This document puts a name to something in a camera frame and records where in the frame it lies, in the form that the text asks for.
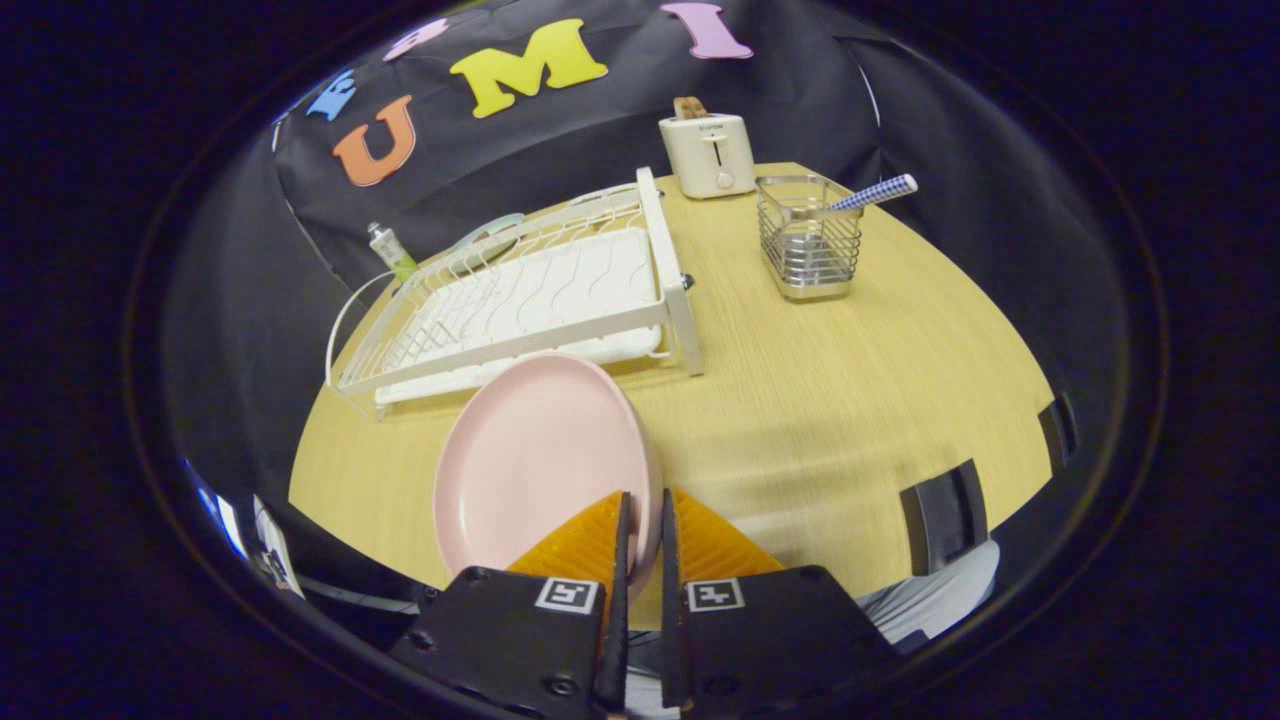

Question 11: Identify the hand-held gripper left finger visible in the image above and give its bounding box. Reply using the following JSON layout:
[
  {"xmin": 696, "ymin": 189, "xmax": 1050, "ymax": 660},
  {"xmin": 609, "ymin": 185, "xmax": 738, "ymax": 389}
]
[{"xmin": 388, "ymin": 488, "xmax": 633, "ymax": 720}]

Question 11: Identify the blue checkered handle spoon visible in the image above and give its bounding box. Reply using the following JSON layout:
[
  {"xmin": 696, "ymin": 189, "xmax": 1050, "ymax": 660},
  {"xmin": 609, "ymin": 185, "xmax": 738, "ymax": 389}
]
[{"xmin": 827, "ymin": 173, "xmax": 920, "ymax": 214}]

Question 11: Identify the metal wire basket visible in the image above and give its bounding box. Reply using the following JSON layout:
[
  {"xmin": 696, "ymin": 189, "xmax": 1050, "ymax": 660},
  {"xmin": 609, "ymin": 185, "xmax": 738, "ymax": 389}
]
[{"xmin": 755, "ymin": 174, "xmax": 865, "ymax": 303}]

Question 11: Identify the computer monitor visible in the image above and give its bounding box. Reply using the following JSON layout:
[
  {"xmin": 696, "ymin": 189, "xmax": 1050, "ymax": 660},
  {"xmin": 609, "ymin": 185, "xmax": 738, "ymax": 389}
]
[{"xmin": 190, "ymin": 475, "xmax": 249, "ymax": 563}]

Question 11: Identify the small green label bottle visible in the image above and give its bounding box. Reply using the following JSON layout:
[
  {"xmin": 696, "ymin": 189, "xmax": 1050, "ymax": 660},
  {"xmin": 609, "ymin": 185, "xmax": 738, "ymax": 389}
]
[{"xmin": 365, "ymin": 220, "xmax": 420, "ymax": 285}]

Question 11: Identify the person's light grey clothing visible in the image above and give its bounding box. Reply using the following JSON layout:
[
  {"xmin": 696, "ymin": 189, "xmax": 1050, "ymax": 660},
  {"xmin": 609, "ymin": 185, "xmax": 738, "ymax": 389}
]
[{"xmin": 855, "ymin": 538, "xmax": 1002, "ymax": 649}]

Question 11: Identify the black backdrop cloth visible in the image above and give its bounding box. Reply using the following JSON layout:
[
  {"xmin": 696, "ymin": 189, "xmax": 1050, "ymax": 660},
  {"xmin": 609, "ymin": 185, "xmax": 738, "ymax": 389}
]
[{"xmin": 160, "ymin": 0, "xmax": 1091, "ymax": 501}]

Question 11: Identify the white wire dish rack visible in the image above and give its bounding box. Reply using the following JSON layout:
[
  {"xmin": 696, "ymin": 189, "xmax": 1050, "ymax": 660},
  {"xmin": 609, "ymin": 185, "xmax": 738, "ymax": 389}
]
[{"xmin": 325, "ymin": 165, "xmax": 706, "ymax": 420}]

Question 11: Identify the pink plate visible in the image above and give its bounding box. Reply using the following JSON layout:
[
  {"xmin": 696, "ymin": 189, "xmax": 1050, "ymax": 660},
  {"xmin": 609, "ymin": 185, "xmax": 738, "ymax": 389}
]
[{"xmin": 432, "ymin": 350, "xmax": 666, "ymax": 583}]

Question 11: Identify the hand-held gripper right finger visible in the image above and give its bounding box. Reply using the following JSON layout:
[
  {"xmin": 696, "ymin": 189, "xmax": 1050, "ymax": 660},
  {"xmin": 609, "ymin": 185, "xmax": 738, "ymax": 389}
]
[{"xmin": 660, "ymin": 487, "xmax": 903, "ymax": 717}]

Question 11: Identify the white side desk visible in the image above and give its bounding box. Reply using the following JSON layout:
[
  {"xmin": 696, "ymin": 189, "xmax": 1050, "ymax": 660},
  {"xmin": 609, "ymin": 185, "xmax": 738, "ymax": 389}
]
[{"xmin": 250, "ymin": 493, "xmax": 306, "ymax": 601}]

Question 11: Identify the black chair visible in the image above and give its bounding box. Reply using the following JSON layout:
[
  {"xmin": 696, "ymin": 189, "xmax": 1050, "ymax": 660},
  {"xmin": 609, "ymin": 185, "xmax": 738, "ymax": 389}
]
[{"xmin": 898, "ymin": 393, "xmax": 1081, "ymax": 578}]

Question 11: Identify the white toaster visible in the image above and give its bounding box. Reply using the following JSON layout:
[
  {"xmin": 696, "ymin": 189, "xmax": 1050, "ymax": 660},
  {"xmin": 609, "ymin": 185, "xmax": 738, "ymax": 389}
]
[{"xmin": 657, "ymin": 111, "xmax": 758, "ymax": 201}]

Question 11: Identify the teal plate with food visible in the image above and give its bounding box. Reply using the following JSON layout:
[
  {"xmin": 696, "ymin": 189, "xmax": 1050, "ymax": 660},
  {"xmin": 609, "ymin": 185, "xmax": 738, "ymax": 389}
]
[{"xmin": 444, "ymin": 211, "xmax": 527, "ymax": 264}]

